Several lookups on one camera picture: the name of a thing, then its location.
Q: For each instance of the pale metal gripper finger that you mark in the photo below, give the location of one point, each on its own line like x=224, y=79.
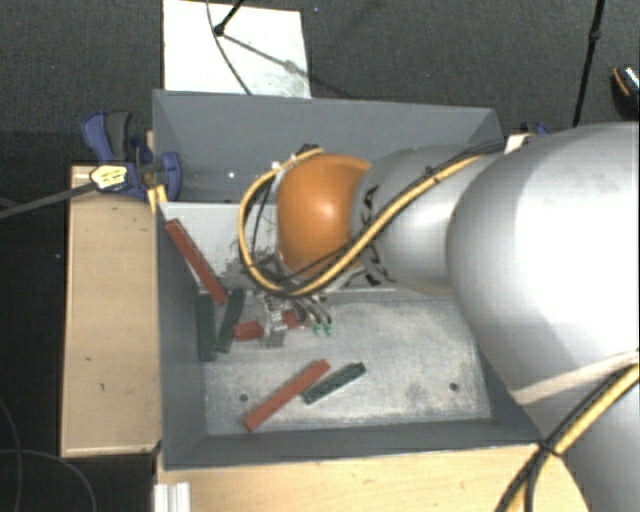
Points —
x=275, y=334
x=265, y=311

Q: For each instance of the red-brown block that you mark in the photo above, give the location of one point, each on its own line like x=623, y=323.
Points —
x=196, y=260
x=285, y=396
x=247, y=331

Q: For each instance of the dark green flat block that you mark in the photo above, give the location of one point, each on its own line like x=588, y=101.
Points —
x=205, y=327
x=334, y=383
x=231, y=320

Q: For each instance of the grey metal bin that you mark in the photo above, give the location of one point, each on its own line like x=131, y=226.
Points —
x=400, y=360

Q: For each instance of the pale wood board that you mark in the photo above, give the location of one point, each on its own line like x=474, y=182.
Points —
x=112, y=325

